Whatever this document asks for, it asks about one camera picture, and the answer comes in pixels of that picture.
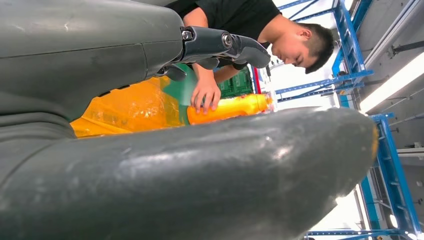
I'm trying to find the orange detergent bottle clear cap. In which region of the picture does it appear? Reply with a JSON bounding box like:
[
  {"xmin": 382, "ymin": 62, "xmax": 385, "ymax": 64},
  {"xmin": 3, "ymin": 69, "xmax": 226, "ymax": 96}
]
[{"xmin": 186, "ymin": 92, "xmax": 276, "ymax": 126}]

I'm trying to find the green plastic crate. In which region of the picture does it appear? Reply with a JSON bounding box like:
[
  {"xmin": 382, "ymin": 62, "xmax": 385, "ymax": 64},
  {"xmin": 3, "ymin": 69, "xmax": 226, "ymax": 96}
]
[{"xmin": 217, "ymin": 66, "xmax": 254, "ymax": 100}]

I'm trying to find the yellow taped cardboard sheet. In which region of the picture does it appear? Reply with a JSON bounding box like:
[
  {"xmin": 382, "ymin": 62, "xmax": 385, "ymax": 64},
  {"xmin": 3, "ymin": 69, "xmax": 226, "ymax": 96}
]
[{"xmin": 70, "ymin": 75, "xmax": 186, "ymax": 138}]

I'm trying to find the person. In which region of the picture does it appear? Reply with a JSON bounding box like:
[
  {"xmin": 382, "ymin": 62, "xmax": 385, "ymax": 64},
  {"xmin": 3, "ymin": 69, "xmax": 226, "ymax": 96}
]
[{"xmin": 163, "ymin": 0, "xmax": 335, "ymax": 115}]

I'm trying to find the blue metal shelving rack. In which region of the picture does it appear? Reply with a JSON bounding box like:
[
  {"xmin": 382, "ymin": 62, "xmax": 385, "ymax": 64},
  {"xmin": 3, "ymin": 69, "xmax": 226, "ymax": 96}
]
[{"xmin": 251, "ymin": 0, "xmax": 424, "ymax": 240}]

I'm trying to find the ceiling light strip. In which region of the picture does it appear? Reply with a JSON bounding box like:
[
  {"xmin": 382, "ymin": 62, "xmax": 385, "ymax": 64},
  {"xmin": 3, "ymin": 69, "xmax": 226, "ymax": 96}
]
[{"xmin": 359, "ymin": 52, "xmax": 424, "ymax": 115}]

